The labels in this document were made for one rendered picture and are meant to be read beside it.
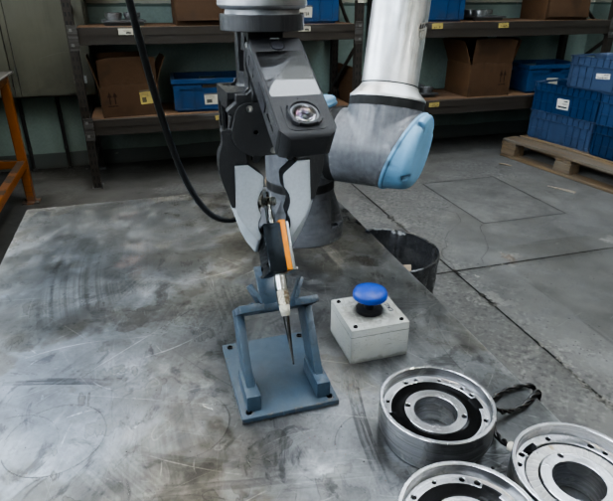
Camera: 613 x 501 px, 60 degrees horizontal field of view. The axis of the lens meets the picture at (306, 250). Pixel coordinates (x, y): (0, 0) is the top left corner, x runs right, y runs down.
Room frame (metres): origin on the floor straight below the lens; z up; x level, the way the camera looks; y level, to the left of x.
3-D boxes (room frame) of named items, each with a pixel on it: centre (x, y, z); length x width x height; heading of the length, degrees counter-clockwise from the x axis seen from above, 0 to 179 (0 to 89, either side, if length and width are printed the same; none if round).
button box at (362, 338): (0.54, -0.07, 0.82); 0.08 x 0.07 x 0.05; 17
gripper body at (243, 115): (0.50, 0.04, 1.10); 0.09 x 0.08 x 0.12; 17
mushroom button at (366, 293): (0.53, -0.07, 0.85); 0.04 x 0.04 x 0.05
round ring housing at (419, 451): (0.38, -0.12, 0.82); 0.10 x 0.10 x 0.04
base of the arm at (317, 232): (0.87, 0.01, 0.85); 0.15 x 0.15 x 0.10
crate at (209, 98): (3.92, 0.69, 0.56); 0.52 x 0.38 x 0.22; 104
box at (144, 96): (3.75, 1.20, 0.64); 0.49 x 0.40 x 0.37; 112
